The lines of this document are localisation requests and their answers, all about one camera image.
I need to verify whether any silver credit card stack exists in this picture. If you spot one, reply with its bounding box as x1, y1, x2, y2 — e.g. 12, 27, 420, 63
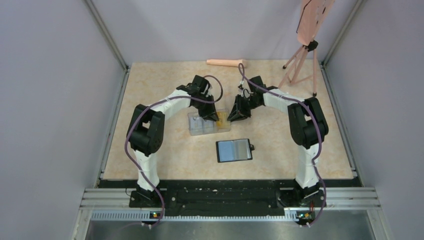
188, 116, 216, 136

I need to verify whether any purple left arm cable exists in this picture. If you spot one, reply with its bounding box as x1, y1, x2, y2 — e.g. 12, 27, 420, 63
124, 74, 224, 229

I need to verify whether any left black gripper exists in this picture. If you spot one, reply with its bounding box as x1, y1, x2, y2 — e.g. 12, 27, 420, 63
192, 94, 219, 122

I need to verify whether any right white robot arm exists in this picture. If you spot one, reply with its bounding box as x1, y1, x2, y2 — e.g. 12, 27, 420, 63
227, 76, 329, 206

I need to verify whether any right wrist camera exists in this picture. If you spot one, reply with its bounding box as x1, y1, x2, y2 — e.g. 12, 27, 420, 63
237, 84, 252, 98

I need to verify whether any black card holder wallet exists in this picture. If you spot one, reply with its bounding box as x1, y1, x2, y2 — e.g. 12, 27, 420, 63
215, 138, 255, 163

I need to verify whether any pink microphone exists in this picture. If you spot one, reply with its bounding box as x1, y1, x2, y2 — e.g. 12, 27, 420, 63
206, 59, 249, 68

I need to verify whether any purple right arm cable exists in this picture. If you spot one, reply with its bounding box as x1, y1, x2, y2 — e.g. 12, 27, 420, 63
237, 62, 328, 228

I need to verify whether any pink tripod stand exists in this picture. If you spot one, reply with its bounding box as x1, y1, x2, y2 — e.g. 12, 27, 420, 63
278, 40, 319, 97

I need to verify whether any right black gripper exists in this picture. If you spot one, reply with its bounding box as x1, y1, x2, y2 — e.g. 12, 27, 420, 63
227, 94, 261, 123

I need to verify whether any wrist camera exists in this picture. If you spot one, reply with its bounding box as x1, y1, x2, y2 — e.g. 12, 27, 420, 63
237, 84, 252, 98
202, 82, 213, 96

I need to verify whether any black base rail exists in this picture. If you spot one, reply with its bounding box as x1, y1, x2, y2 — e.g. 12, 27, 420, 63
99, 178, 360, 220

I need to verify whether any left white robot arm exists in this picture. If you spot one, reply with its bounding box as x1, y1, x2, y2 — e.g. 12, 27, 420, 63
124, 75, 219, 207

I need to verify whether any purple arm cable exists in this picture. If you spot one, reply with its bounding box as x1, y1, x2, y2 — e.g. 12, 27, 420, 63
237, 62, 328, 228
124, 74, 224, 229

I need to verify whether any clear plastic card box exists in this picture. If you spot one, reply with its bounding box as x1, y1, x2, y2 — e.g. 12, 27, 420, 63
187, 108, 231, 136

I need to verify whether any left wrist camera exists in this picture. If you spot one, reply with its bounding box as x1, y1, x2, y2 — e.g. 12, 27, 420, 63
202, 82, 213, 96

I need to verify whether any gold credit card stack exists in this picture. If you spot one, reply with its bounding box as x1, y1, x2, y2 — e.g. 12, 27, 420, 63
215, 111, 231, 131

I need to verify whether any pink board on tripod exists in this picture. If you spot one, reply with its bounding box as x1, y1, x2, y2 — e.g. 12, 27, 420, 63
296, 0, 335, 46

